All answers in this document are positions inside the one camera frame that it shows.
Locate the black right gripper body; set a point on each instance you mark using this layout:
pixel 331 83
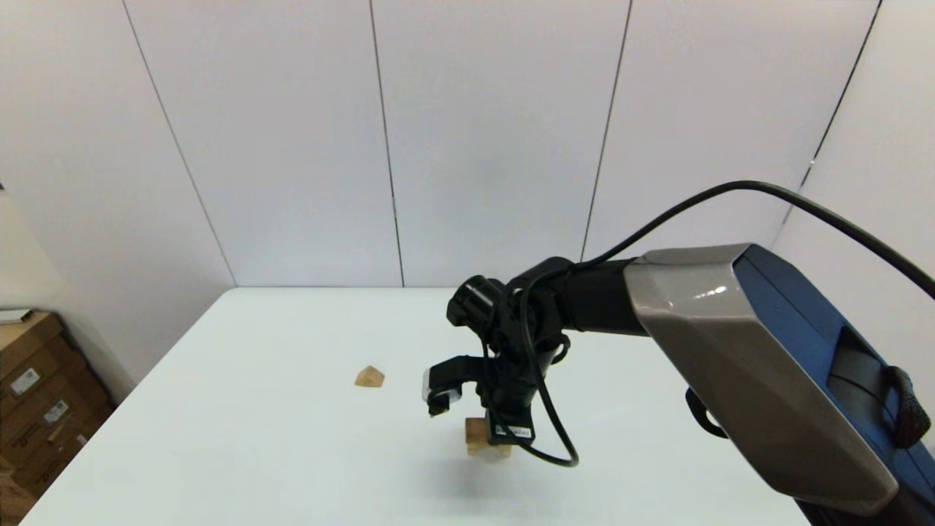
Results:
pixel 511 402

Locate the arched wooden building block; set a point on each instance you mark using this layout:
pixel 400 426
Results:
pixel 479 450

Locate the triangular wooden building block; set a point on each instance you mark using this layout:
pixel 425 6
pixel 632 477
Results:
pixel 369 378

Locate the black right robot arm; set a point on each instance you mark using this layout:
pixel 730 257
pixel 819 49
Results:
pixel 730 351

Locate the brown cardboard box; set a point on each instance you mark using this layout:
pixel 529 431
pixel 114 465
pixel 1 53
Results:
pixel 51 418
pixel 29 349
pixel 44 470

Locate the flat white object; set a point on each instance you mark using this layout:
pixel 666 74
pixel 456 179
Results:
pixel 14 316

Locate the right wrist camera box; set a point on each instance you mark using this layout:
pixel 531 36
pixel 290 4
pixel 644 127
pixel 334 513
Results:
pixel 442 380

